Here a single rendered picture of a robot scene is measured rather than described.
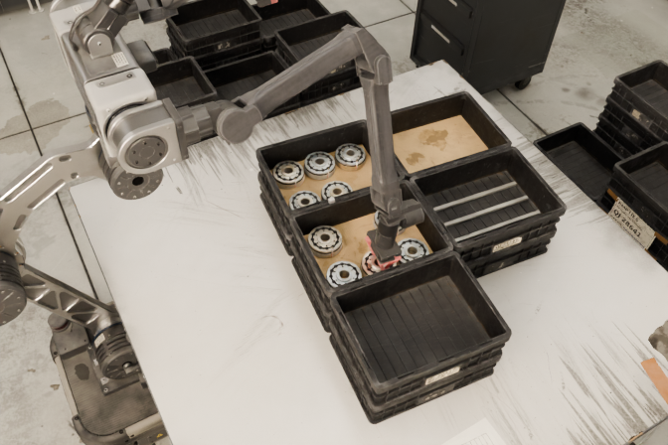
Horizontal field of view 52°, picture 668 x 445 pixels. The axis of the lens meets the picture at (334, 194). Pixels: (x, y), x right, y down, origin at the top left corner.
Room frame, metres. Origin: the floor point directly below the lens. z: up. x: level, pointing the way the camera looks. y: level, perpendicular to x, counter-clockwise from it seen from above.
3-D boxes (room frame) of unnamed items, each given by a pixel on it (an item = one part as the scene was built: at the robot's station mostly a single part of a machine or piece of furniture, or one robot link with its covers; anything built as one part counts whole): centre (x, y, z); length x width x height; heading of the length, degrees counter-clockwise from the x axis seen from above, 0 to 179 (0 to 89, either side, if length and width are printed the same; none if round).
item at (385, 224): (1.17, -0.16, 1.04); 0.07 x 0.06 x 0.07; 120
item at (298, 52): (2.65, 0.08, 0.37); 0.40 x 0.30 x 0.45; 121
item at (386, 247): (1.17, -0.15, 0.98); 0.10 x 0.07 x 0.07; 25
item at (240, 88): (2.44, 0.42, 0.31); 0.40 x 0.30 x 0.34; 121
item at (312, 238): (1.25, 0.02, 0.86); 0.10 x 0.10 x 0.01
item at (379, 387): (0.96, -0.24, 0.92); 0.40 x 0.30 x 0.02; 116
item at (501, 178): (1.40, -0.47, 0.87); 0.40 x 0.30 x 0.11; 116
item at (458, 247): (1.40, -0.47, 0.92); 0.40 x 0.30 x 0.02; 116
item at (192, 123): (1.09, 0.32, 1.45); 0.09 x 0.08 x 0.12; 31
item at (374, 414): (0.96, -0.24, 0.76); 0.40 x 0.30 x 0.12; 116
